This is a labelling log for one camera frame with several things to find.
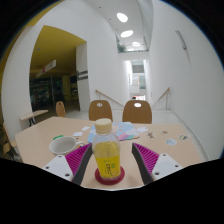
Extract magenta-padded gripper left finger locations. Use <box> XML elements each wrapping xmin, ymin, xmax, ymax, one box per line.
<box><xmin>41</xmin><ymin>143</ymin><xmax>94</xmax><ymax>186</ymax></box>

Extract dark wall sign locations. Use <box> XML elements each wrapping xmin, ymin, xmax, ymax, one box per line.
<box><xmin>77</xmin><ymin>69</ymin><xmax>89</xmax><ymax>81</ymax></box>

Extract dark shop shelf unit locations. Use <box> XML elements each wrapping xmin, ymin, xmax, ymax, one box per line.
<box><xmin>29</xmin><ymin>77</ymin><xmax>54</xmax><ymax>111</ymax></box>

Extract hanging white sign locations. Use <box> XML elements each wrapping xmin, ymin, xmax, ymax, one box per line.
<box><xmin>35</xmin><ymin>59</ymin><xmax>57</xmax><ymax>79</ymax></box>

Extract yellow drink bottle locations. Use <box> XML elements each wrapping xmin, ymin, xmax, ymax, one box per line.
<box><xmin>91</xmin><ymin>117</ymin><xmax>122</xmax><ymax>181</ymax></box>

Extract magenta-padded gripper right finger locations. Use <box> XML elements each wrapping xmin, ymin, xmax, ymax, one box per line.
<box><xmin>131</xmin><ymin>142</ymin><xmax>184</xmax><ymax>186</ymax></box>

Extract small wooden side table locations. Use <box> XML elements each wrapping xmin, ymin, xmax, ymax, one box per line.
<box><xmin>19</xmin><ymin>109</ymin><xmax>50</xmax><ymax>128</ymax></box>

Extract wooden stair handrail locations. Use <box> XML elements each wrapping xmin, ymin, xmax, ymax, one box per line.
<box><xmin>151</xmin><ymin>87</ymin><xmax>172</xmax><ymax>110</ymax></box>
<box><xmin>94</xmin><ymin>89</ymin><xmax>126</xmax><ymax>108</ymax></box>

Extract pastel printed mouse pad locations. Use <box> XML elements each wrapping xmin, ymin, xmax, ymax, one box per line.
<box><xmin>87</xmin><ymin>121</ymin><xmax>141</xmax><ymax>144</ymax></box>

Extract flat round red coaster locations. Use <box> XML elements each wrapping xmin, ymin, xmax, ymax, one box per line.
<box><xmin>94</xmin><ymin>165</ymin><xmax>126</xmax><ymax>186</ymax></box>

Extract green potted plant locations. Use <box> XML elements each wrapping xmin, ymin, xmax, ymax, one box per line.
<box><xmin>116</xmin><ymin>42</ymin><xmax>128</xmax><ymax>54</ymax></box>

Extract round ceiling lights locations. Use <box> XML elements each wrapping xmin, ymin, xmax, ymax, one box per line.
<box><xmin>115</xmin><ymin>12</ymin><xmax>143</xmax><ymax>48</ymax></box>

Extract wooden chair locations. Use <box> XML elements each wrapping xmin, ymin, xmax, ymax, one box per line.
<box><xmin>122</xmin><ymin>99</ymin><xmax>153</xmax><ymax>125</ymax></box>
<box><xmin>88</xmin><ymin>99</ymin><xmax>114</xmax><ymax>122</ymax></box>
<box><xmin>2</xmin><ymin>122</ymin><xmax>20</xmax><ymax>162</ymax></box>
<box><xmin>55</xmin><ymin>100</ymin><xmax>67</xmax><ymax>118</ymax></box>

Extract grey wall-mounted device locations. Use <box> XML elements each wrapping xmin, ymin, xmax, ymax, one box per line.
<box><xmin>175</xmin><ymin>30</ymin><xmax>188</xmax><ymax>51</ymax></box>

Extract white mug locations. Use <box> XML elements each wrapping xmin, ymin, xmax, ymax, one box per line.
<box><xmin>48</xmin><ymin>135</ymin><xmax>87</xmax><ymax>157</ymax></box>

